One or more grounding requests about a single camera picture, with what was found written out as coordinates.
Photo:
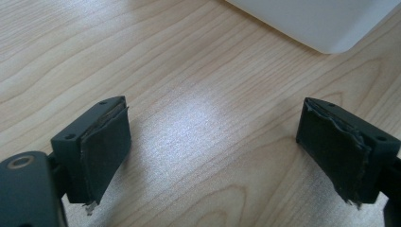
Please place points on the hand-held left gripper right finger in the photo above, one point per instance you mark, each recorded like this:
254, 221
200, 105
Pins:
343, 151

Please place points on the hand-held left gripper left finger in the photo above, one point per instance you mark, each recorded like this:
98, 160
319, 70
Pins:
94, 151

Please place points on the white plastic container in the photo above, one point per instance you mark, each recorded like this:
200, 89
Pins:
315, 22

